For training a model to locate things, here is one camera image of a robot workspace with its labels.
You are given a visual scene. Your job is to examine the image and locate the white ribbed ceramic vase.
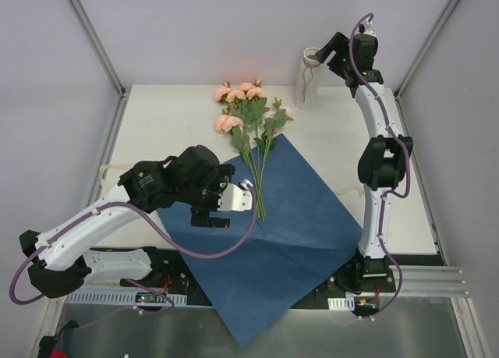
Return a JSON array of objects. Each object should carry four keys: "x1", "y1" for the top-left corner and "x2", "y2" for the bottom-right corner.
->
[{"x1": 293, "y1": 47, "x2": 322, "y2": 109}]

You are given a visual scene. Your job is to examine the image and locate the pink rose stem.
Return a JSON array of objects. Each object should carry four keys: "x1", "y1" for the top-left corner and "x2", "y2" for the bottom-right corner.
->
[
  {"x1": 254, "y1": 97, "x2": 294, "y2": 221},
  {"x1": 214, "y1": 80, "x2": 268, "y2": 220},
  {"x1": 213, "y1": 107, "x2": 266, "y2": 222}
]

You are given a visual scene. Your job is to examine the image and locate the cream printed ribbon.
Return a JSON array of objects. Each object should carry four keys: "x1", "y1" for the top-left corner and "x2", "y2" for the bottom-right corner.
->
[{"x1": 98, "y1": 164, "x2": 133, "y2": 197}]

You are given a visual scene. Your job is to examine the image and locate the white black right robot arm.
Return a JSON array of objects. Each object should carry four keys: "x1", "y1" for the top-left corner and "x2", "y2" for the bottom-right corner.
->
[{"x1": 316, "y1": 32, "x2": 413, "y2": 294}]

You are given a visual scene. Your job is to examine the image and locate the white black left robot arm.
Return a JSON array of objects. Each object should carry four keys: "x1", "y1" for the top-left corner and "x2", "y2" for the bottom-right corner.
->
[{"x1": 19, "y1": 145, "x2": 252, "y2": 299}]

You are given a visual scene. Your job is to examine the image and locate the red black object corner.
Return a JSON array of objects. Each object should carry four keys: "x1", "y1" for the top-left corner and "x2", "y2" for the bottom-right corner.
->
[{"x1": 37, "y1": 320, "x2": 79, "y2": 358}]

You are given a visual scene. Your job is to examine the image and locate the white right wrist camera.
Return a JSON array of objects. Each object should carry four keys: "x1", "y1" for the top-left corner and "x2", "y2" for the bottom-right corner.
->
[{"x1": 358, "y1": 19, "x2": 377, "y2": 38}]

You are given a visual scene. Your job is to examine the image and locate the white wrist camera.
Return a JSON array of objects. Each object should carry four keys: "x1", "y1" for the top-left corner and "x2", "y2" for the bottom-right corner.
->
[
  {"x1": 218, "y1": 179, "x2": 254, "y2": 212},
  {"x1": 358, "y1": 19, "x2": 377, "y2": 38}
]

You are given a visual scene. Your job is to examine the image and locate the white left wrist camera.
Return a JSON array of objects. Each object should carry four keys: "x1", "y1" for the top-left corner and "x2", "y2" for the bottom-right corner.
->
[{"x1": 218, "y1": 179, "x2": 254, "y2": 212}]

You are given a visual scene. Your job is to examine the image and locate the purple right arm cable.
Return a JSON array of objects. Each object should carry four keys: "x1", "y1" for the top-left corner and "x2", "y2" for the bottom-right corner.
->
[{"x1": 334, "y1": 12, "x2": 413, "y2": 323}]

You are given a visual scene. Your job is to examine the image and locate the aluminium frame post right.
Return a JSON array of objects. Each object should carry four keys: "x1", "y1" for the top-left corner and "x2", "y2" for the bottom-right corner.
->
[{"x1": 394, "y1": 0, "x2": 462, "y2": 101}]

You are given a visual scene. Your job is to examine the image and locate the aluminium frame post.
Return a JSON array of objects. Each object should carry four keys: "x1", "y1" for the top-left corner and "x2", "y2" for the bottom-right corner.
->
[
  {"x1": 66, "y1": 0, "x2": 126, "y2": 97},
  {"x1": 394, "y1": 0, "x2": 462, "y2": 101}
]

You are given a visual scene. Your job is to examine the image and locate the white slotted cable duct left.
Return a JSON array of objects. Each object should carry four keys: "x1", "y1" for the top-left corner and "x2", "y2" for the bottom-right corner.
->
[{"x1": 65, "y1": 289, "x2": 187, "y2": 307}]

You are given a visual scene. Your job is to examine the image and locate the white slotted cable duct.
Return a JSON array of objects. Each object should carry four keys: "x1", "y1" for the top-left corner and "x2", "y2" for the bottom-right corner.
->
[
  {"x1": 327, "y1": 296, "x2": 356, "y2": 312},
  {"x1": 65, "y1": 289, "x2": 187, "y2": 307}
]

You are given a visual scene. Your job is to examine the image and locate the white slotted cable duct right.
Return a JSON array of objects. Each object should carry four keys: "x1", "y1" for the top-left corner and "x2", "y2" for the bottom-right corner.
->
[{"x1": 327, "y1": 296, "x2": 356, "y2": 312}]

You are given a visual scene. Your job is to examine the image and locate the aluminium extrusion rail right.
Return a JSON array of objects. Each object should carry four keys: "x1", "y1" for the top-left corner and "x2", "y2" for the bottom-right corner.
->
[{"x1": 400, "y1": 265, "x2": 471, "y2": 298}]

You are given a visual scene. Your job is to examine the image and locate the aluminium frame post left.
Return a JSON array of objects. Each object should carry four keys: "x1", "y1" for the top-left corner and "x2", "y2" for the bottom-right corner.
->
[{"x1": 66, "y1": 0, "x2": 126, "y2": 97}]

